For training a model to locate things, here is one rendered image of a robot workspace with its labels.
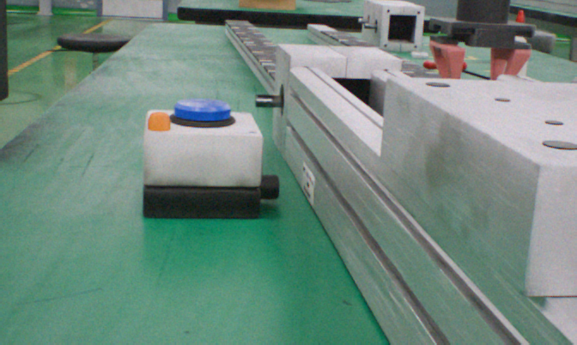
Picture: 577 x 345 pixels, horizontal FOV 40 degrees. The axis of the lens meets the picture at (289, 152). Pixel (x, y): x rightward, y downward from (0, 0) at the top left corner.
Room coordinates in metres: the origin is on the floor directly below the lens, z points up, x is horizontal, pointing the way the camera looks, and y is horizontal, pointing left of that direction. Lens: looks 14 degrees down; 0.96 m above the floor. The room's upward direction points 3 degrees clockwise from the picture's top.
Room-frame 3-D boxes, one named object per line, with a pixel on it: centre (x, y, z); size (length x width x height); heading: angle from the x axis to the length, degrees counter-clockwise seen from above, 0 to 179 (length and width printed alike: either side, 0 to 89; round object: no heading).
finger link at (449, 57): (0.90, -0.19, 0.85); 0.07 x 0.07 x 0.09; 9
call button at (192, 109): (0.56, 0.06, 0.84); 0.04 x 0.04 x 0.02
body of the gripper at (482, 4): (0.90, -0.20, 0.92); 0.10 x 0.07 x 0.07; 99
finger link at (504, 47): (0.90, -0.22, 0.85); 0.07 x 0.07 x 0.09; 9
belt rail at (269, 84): (1.37, 0.07, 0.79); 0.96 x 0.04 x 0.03; 9
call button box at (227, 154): (0.56, 0.06, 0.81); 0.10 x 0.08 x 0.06; 99
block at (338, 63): (0.74, -0.03, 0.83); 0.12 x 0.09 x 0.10; 99
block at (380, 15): (1.71, -0.20, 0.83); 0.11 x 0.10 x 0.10; 100
